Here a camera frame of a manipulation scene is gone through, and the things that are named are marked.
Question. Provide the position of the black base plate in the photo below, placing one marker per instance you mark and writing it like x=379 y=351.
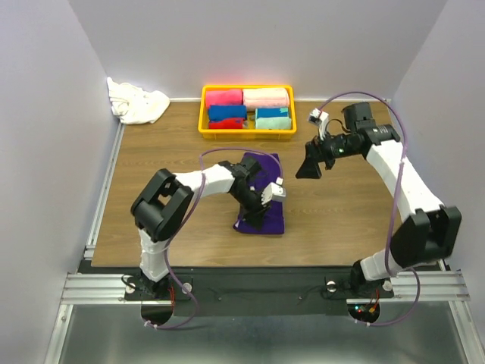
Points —
x=211 y=292

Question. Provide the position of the hot pink rolled towel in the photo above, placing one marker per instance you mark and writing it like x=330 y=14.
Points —
x=223 y=97

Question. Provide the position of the aluminium frame rail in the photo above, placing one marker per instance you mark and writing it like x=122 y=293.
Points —
x=436 y=286

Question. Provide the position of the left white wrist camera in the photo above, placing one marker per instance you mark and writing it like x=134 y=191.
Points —
x=273 y=192

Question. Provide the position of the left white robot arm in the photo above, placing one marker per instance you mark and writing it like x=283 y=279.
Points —
x=167 y=199

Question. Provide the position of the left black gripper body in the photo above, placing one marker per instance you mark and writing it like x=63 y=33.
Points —
x=251 y=203

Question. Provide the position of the light pink rolled towel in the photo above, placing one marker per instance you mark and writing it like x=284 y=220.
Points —
x=254 y=98

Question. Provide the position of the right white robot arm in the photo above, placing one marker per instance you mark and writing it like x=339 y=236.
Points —
x=429 y=228

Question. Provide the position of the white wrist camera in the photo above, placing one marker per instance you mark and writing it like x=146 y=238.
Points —
x=273 y=192
x=320 y=119

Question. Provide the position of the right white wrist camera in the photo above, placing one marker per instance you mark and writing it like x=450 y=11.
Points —
x=320 y=119

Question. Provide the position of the red rolled towel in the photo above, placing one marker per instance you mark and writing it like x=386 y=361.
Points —
x=227 y=124

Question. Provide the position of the teal mint rolled towel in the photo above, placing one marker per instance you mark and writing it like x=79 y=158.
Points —
x=272 y=119

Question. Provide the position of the purple towel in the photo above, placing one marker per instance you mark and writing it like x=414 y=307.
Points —
x=273 y=220

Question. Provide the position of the blue rolled towel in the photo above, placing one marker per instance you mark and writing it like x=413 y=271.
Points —
x=222 y=112

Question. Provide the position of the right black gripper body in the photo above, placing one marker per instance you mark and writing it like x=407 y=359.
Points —
x=333 y=148

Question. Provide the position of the white towel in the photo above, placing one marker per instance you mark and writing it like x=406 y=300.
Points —
x=133 y=105

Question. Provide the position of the yellow plastic basket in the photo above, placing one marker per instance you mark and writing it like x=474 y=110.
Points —
x=249 y=132

